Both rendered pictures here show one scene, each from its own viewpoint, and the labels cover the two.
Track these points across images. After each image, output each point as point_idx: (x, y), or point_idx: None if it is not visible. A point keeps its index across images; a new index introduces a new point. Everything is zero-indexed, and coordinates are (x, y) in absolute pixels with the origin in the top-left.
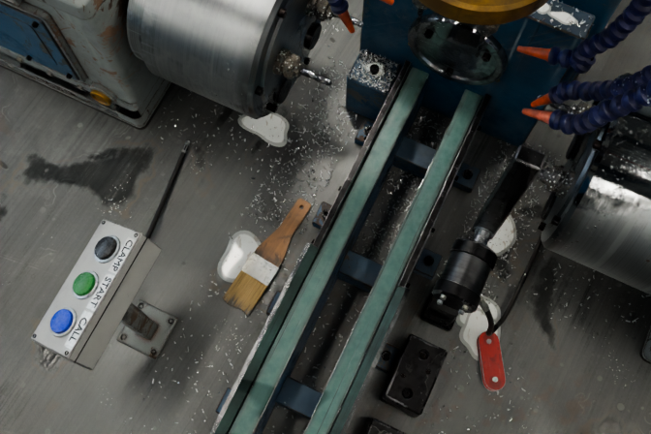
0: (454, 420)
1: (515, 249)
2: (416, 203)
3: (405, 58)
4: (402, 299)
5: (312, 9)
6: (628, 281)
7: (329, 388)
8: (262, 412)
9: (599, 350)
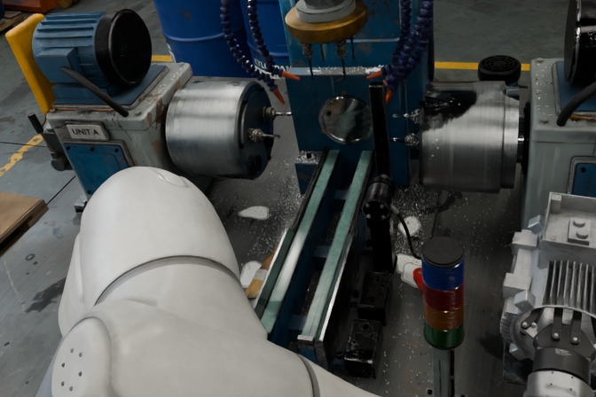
0: (412, 322)
1: (422, 229)
2: (348, 200)
3: (324, 144)
4: (350, 237)
5: (263, 112)
6: (473, 175)
7: (317, 292)
8: (276, 315)
9: (493, 264)
